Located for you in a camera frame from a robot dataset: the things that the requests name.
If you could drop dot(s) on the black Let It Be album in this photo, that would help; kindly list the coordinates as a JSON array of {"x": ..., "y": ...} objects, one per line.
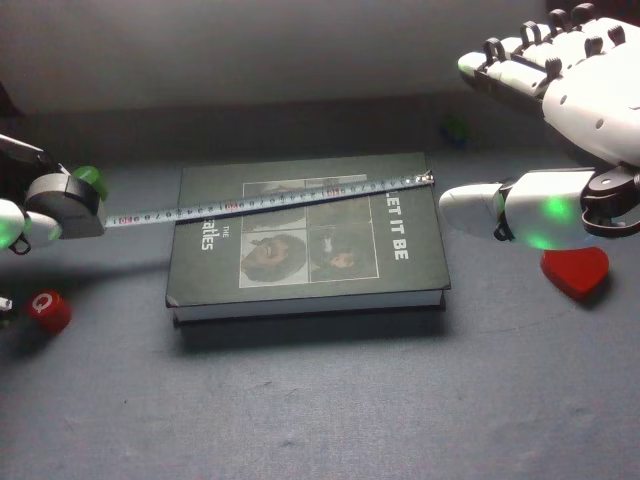
[{"x": 210, "y": 280}]

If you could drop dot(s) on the red cylinder block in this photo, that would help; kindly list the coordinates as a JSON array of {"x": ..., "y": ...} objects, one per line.
[{"x": 50, "y": 312}]

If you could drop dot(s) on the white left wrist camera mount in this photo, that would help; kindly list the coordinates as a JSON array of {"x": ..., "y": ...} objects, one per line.
[{"x": 5, "y": 303}]

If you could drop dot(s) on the grey tape measure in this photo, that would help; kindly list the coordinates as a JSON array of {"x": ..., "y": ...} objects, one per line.
[{"x": 75, "y": 225}]

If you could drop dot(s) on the grey table cloth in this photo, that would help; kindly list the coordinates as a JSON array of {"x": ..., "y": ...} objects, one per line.
[{"x": 320, "y": 400}]

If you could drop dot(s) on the blue and green block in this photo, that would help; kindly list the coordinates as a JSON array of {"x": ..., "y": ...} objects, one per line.
[{"x": 455, "y": 132}]

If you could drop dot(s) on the green cylinder block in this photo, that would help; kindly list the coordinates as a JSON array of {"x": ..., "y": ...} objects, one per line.
[{"x": 94, "y": 180}]

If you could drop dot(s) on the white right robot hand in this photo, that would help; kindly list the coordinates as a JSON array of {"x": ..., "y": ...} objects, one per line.
[{"x": 590, "y": 90}]

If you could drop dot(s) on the red heart block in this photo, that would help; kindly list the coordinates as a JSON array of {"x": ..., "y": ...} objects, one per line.
[{"x": 575, "y": 275}]

